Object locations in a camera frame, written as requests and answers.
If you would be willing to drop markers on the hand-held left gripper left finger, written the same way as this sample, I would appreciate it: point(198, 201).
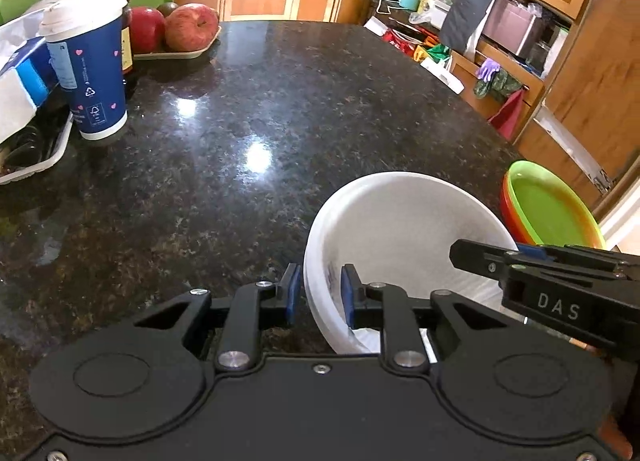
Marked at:
point(294, 293)

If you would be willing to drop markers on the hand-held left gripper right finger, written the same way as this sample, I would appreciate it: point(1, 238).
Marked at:
point(347, 298)

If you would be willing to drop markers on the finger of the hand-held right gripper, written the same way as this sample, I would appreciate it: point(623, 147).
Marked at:
point(480, 258)
point(590, 256)

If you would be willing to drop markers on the large white plastic bowl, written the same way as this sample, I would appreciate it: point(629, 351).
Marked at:
point(320, 303)

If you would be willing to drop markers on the orange plastic plate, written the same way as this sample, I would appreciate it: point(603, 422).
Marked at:
point(512, 221)

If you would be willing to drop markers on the green plastic plate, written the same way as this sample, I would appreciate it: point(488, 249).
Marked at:
point(550, 206)

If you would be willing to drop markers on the red cloth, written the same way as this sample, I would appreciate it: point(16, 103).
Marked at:
point(510, 116)

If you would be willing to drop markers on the purple glove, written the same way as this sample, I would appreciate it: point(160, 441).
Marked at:
point(487, 71)

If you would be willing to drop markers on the white box with window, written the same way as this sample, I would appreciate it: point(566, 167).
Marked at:
point(442, 73)

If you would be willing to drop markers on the tall wooden cabinet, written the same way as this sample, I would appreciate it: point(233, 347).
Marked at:
point(590, 66)

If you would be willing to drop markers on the red snack packet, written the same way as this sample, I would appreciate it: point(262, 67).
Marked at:
point(400, 41)

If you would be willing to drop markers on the pink box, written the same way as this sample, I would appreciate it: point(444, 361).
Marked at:
point(512, 26)

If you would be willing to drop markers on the beige fruit tray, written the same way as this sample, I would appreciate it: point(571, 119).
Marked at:
point(175, 55)

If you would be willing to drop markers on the white foam tray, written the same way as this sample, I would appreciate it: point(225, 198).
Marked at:
point(45, 161)

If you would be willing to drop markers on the red apple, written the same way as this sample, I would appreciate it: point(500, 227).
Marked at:
point(147, 30)
point(192, 27)

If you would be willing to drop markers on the wooden base cabinets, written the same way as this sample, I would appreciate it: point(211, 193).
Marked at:
point(260, 3)

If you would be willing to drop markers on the blue paper cup white lid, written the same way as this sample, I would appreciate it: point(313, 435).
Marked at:
point(92, 71)

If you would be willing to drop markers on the dark sauce jar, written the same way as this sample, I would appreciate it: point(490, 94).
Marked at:
point(127, 41)

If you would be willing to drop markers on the dark round fruit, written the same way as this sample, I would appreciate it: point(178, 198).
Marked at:
point(167, 10)

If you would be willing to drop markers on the blue white tissue pack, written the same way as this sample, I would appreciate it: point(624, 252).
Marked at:
point(20, 86)

